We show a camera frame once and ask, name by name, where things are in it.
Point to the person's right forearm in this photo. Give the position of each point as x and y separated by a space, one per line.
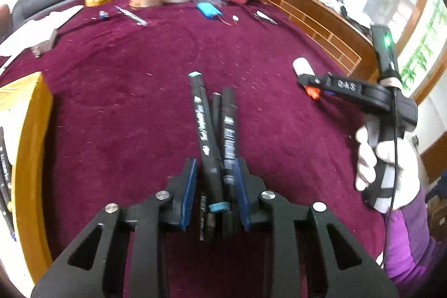
408 242

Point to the metal tweezers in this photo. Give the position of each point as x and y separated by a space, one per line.
265 17

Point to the blue battery pack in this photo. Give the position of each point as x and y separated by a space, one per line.
209 10

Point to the white paper sheet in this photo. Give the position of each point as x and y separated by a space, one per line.
42 22

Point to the black marker pink cap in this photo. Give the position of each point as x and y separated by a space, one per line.
7 217

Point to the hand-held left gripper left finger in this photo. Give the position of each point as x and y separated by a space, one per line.
188 193

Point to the white charger plug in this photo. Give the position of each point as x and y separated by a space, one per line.
45 43

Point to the person's right hand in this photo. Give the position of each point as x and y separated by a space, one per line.
407 172

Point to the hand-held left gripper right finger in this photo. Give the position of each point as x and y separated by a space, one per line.
242 193

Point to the white glue stick orange cap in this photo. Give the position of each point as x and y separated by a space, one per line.
302 67

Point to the black marker teal cap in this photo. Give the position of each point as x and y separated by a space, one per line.
202 116

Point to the maroon velvet tablecloth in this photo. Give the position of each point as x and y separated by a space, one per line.
139 92

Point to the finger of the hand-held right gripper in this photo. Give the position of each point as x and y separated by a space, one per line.
345 86

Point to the slim clear pen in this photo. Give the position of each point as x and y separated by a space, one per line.
131 16

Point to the thin black marker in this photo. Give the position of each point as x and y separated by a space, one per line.
216 109

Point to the yellow-edged white tray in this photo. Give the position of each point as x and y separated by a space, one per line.
35 144

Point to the black marker yellow-green cap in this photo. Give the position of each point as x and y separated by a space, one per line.
2 158

